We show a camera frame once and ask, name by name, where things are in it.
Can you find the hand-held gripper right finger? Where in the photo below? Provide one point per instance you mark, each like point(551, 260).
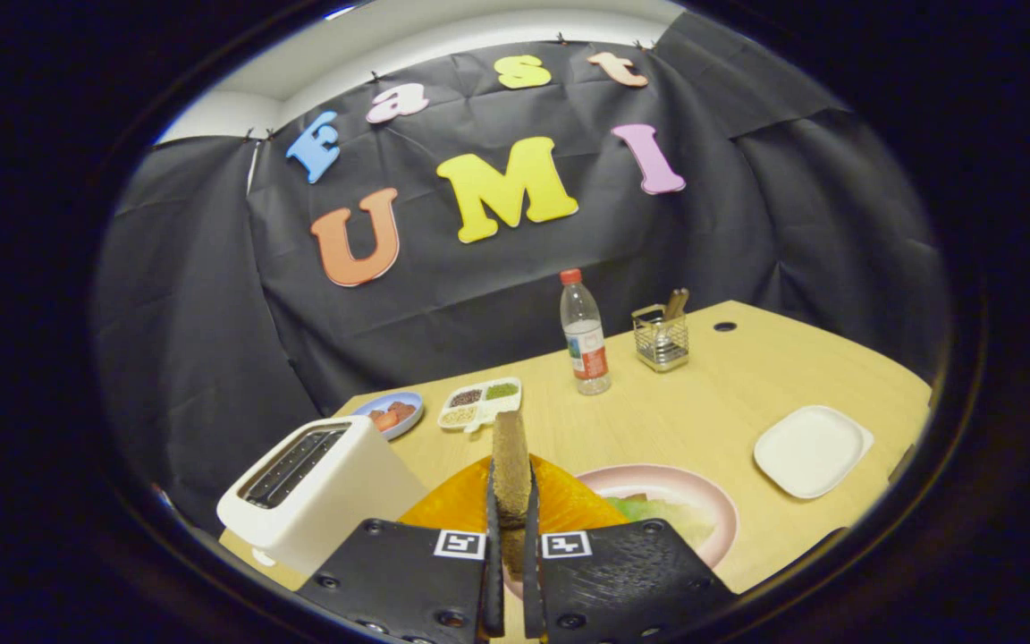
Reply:
point(533, 590)

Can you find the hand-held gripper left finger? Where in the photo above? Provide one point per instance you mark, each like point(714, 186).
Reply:
point(493, 581)

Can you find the brown toast slice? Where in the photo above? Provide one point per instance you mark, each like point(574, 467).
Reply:
point(510, 474)

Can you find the green lettuce leaf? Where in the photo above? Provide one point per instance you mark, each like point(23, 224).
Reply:
point(658, 512)

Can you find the white toaster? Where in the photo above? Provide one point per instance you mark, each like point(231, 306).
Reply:
point(345, 501)

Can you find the white divided grain dish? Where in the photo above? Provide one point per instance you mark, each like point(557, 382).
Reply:
point(479, 407)

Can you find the red meat pieces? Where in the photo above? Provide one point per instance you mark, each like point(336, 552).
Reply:
point(394, 414)

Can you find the pink round plate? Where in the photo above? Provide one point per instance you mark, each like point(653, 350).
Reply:
point(712, 501)

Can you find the small blue plate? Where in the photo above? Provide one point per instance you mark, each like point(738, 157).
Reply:
point(363, 407)

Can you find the clear red-capped water bottle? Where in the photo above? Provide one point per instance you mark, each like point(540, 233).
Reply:
point(585, 349)

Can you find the metal mesh utensil holder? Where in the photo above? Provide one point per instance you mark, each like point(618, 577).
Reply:
point(661, 344)

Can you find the white square plate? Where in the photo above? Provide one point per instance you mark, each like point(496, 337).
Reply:
point(810, 452)

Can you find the round black table grommet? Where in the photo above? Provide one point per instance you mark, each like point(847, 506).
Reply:
point(725, 326)

